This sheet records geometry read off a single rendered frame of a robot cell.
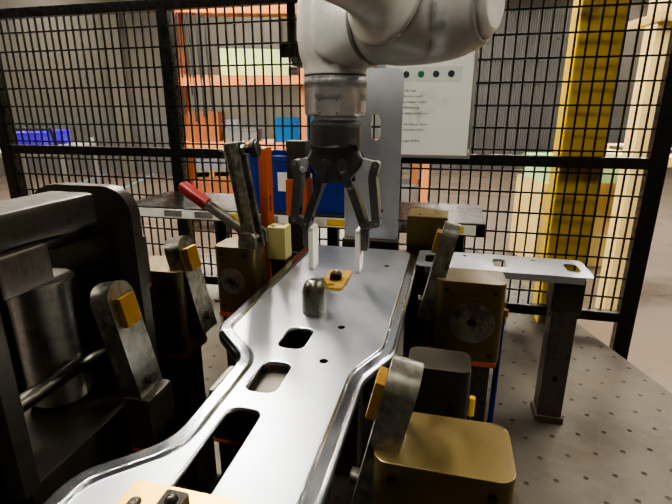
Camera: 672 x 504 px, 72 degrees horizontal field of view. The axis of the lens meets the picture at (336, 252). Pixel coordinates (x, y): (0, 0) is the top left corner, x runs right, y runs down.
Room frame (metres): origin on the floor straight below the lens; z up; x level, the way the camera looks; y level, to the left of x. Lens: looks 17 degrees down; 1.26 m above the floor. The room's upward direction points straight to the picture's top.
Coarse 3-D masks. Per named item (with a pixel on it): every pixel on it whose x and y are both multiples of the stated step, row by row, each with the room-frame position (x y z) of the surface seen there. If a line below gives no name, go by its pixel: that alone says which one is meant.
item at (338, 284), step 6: (330, 270) 0.74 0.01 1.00; (342, 270) 0.74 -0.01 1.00; (348, 270) 0.74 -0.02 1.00; (330, 276) 0.69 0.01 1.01; (336, 276) 0.69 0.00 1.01; (342, 276) 0.71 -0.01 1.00; (348, 276) 0.71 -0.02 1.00; (324, 282) 0.68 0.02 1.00; (330, 282) 0.68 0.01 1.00; (336, 282) 0.68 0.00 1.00; (342, 282) 0.68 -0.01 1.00; (330, 288) 0.66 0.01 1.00; (336, 288) 0.66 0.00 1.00; (342, 288) 0.66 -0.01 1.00
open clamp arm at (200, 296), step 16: (176, 240) 0.56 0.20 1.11; (192, 240) 0.58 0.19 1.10; (176, 256) 0.55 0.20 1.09; (192, 256) 0.56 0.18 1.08; (192, 272) 0.56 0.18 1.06; (192, 288) 0.55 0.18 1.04; (192, 304) 0.54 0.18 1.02; (208, 304) 0.57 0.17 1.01; (192, 320) 0.55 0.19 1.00; (208, 320) 0.56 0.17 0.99
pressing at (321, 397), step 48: (288, 288) 0.66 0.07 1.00; (384, 288) 0.66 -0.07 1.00; (240, 336) 0.50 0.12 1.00; (336, 336) 0.50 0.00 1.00; (384, 336) 0.50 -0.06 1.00; (240, 384) 0.40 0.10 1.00; (288, 384) 0.40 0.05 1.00; (336, 384) 0.40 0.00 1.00; (192, 432) 0.33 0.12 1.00; (288, 432) 0.33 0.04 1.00; (336, 432) 0.33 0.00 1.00; (96, 480) 0.28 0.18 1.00; (144, 480) 0.28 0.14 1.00; (240, 480) 0.28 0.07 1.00; (288, 480) 0.28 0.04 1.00
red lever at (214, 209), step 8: (184, 184) 0.75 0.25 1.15; (184, 192) 0.75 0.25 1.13; (192, 192) 0.75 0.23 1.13; (200, 192) 0.75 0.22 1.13; (192, 200) 0.75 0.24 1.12; (200, 200) 0.74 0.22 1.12; (208, 200) 0.75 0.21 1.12; (208, 208) 0.74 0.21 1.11; (216, 208) 0.74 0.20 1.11; (216, 216) 0.74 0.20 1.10; (224, 216) 0.74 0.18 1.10; (232, 216) 0.75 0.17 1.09; (232, 224) 0.73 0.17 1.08; (240, 232) 0.73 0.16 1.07
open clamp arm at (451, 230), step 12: (444, 228) 0.59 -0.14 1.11; (456, 228) 0.59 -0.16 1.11; (444, 240) 0.59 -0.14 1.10; (456, 240) 0.58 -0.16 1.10; (432, 252) 0.60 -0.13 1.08; (444, 252) 0.59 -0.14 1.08; (432, 264) 0.61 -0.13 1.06; (444, 264) 0.59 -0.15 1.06; (432, 276) 0.59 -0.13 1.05; (444, 276) 0.59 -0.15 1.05; (432, 288) 0.59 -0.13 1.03; (420, 300) 0.61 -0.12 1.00; (432, 300) 0.59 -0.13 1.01; (420, 312) 0.59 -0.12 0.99; (432, 312) 0.59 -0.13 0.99
